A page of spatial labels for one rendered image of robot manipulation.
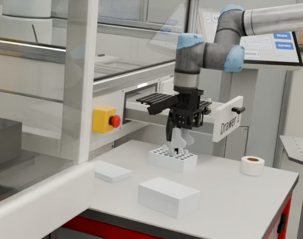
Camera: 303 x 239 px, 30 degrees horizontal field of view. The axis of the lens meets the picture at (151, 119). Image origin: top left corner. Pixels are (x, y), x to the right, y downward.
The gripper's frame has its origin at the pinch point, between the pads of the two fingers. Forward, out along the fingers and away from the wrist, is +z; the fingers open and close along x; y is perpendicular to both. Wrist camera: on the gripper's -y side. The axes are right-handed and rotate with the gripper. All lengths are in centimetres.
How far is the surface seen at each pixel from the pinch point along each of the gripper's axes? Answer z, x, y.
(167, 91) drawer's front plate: -8, 46, -30
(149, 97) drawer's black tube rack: -9.0, 23.8, -24.6
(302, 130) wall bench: 59, 315, -51
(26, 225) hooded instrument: -4, -75, 12
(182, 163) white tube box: 2.0, -3.2, 5.4
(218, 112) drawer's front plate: -10.6, 16.3, 6.2
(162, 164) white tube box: 3.9, -3.3, -1.3
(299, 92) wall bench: 28, 314, -58
